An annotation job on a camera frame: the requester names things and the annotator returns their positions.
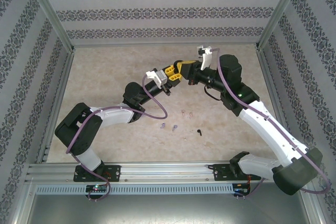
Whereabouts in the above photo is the aluminium mounting rail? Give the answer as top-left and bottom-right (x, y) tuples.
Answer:
(25, 161), (308, 183)

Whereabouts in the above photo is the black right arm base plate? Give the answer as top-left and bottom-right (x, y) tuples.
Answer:
(212, 163), (261, 182)

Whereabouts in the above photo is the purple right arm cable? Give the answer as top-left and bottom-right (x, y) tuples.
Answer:
(212, 47), (331, 199)

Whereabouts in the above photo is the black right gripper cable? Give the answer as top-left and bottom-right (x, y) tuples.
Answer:
(204, 86), (223, 101)

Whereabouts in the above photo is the slotted grey cable duct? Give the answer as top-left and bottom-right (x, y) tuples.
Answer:
(35, 183), (235, 195)

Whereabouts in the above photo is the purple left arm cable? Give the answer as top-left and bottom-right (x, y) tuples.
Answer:
(65, 74), (169, 204)

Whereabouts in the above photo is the grey metal base sheet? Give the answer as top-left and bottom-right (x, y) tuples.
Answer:
(26, 194), (309, 224)

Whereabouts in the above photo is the aluminium side rail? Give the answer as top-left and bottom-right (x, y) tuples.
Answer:
(36, 47), (77, 164)
(255, 47), (299, 151)

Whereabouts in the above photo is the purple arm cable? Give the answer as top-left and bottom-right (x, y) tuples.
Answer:
(65, 74), (169, 204)
(212, 47), (331, 199)

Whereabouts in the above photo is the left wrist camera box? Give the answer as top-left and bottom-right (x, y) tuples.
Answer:
(145, 69), (169, 88)

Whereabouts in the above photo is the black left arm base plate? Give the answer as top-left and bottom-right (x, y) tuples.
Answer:
(73, 165), (122, 183)

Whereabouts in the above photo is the aluminium frame post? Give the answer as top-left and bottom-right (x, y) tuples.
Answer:
(299, 192), (330, 224)
(20, 0), (76, 53)
(255, 0), (307, 51)
(7, 178), (36, 224)

